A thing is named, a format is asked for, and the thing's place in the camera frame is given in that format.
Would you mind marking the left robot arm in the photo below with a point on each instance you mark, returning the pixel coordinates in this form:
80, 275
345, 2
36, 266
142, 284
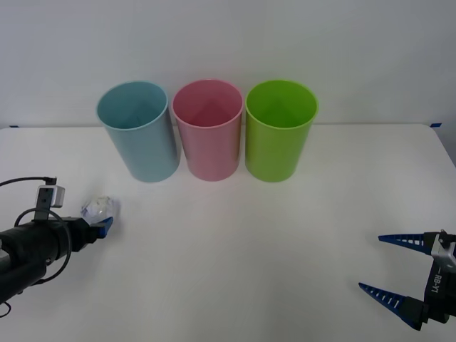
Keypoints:
25, 246

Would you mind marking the clear plastic bottle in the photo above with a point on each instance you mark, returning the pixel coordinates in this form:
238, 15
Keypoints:
99, 208

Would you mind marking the pink plastic bin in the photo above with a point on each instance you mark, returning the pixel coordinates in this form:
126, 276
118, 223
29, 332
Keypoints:
210, 153

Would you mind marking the pale blue plastic bin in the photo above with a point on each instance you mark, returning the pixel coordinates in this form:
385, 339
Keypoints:
142, 149

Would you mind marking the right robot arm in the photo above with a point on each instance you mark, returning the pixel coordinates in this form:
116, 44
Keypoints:
444, 252

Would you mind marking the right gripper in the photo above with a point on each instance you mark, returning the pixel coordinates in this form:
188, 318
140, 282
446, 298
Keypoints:
441, 292

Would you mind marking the green plastic bin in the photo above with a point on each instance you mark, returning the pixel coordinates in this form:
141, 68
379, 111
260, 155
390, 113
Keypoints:
274, 153

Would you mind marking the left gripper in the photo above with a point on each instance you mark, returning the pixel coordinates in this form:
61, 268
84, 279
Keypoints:
76, 233

